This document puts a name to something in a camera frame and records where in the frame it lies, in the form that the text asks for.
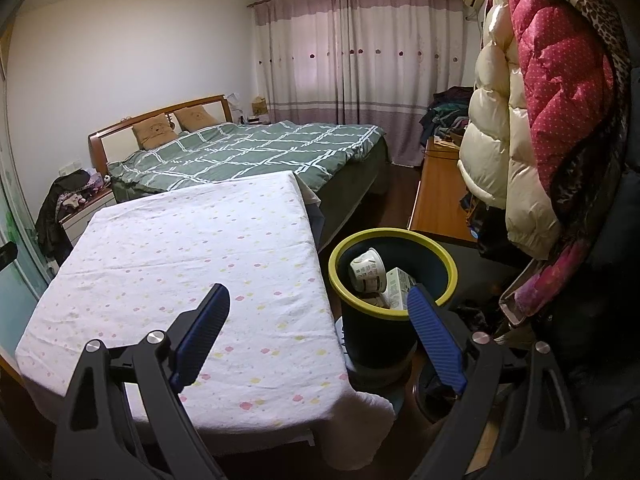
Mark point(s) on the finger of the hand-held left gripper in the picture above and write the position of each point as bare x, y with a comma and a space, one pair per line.
6, 255

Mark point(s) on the green white packet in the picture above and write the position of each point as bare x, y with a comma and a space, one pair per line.
399, 287

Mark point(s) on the cream paper cup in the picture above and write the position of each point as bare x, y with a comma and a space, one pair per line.
367, 270

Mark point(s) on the white wooden nightstand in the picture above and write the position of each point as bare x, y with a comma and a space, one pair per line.
85, 215

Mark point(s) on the brown bedside box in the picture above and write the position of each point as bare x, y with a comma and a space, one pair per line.
259, 106

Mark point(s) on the brown bear pillow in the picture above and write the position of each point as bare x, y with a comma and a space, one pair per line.
154, 131
196, 117

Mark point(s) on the white spotted tablecloth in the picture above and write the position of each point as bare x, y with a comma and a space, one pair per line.
190, 240

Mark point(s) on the green plaid duvet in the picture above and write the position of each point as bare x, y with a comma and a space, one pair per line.
250, 155

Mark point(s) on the dark blue yellow-rimmed trash bin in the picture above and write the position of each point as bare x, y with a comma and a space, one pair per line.
380, 345

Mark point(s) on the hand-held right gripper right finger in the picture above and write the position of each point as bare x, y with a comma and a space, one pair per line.
437, 340

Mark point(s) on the red dotted padded jacket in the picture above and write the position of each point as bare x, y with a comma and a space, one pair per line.
560, 90

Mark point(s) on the wooden desk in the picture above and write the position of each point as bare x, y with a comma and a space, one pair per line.
440, 195

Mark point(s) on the pile of dark clothes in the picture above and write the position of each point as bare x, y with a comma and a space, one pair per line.
447, 110

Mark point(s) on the wooden bed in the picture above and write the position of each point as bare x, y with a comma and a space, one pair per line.
95, 147

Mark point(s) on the glass wardrobe sliding door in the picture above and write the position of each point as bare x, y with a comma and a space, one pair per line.
15, 220

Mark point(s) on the pink white curtain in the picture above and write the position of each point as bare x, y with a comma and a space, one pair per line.
365, 60

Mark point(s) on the cream puffer jacket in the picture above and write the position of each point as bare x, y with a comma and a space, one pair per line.
492, 150

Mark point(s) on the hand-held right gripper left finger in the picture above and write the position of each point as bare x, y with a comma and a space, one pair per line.
197, 340

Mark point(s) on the dark clothes on nightstand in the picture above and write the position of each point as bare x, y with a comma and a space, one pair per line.
52, 210

